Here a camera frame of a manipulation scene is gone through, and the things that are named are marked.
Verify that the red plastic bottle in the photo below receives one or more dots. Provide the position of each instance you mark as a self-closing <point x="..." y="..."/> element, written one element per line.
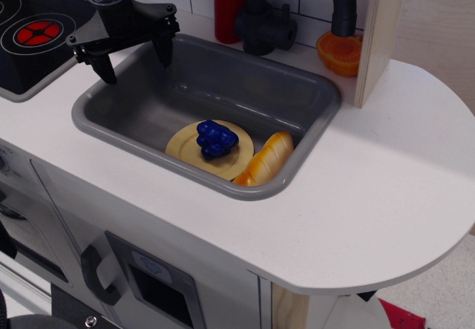
<point x="225" y="14"/>

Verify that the orange toy half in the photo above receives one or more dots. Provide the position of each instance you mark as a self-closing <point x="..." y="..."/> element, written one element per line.
<point x="341" y="55"/>

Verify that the dark grey toy faucet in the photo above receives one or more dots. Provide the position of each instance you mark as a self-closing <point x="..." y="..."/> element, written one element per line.
<point x="262" y="30"/>

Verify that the black toy stove top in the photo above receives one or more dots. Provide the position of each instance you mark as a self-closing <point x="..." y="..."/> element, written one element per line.
<point x="34" y="52"/>

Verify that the red cloth on floor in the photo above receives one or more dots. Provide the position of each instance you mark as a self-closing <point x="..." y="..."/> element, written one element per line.
<point x="400" y="318"/>

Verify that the grey dishwasher door panel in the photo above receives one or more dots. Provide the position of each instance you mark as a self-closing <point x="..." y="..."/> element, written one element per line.
<point x="159" y="285"/>

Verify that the black oven door handle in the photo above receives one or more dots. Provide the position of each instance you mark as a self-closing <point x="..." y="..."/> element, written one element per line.
<point x="90" y="261"/>

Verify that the blue toy blueberries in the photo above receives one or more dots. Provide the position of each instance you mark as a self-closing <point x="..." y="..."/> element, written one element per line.
<point x="215" y="140"/>

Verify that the wooden upright post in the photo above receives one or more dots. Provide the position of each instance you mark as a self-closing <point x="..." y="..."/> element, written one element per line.
<point x="378" y="42"/>

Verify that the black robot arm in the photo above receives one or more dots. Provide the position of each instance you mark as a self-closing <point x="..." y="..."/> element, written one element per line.
<point x="120" y="24"/>

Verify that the grey plastic sink basin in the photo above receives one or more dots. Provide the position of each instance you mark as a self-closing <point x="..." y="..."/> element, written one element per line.
<point x="150" y="103"/>

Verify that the toy bread loaf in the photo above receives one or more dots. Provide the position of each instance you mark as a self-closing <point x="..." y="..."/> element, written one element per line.
<point x="267" y="163"/>

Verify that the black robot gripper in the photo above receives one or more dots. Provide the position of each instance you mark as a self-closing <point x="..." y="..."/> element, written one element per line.
<point x="120" y="24"/>

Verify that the yellow toy plate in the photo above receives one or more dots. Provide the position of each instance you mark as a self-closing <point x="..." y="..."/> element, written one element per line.
<point x="183" y="146"/>

